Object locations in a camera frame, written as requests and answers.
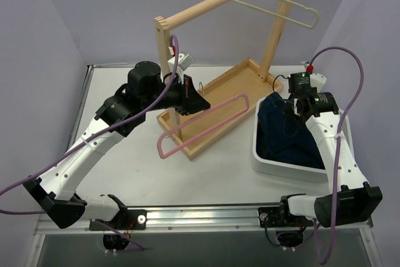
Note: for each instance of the aluminium mounting rail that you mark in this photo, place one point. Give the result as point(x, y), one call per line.
point(191, 219)

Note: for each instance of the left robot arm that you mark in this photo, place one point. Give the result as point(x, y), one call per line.
point(146, 90)

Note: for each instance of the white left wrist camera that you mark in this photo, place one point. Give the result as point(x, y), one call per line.
point(185, 59)

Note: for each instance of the wooden clothes rack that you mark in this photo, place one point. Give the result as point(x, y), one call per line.
point(256, 74)

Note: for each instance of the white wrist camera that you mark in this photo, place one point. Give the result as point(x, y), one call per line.
point(317, 80)
point(185, 59)

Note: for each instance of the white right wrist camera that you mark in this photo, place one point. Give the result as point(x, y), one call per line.
point(317, 80)

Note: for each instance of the pink hanger with metal hook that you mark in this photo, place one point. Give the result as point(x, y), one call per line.
point(232, 100)

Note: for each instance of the dark blue denim skirt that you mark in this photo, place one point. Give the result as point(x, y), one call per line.
point(281, 137)

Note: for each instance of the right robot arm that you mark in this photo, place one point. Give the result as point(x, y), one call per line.
point(351, 198)

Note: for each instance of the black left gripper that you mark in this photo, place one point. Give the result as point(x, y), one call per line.
point(187, 95)

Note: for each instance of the white plastic basket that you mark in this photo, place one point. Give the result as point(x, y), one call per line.
point(283, 169)

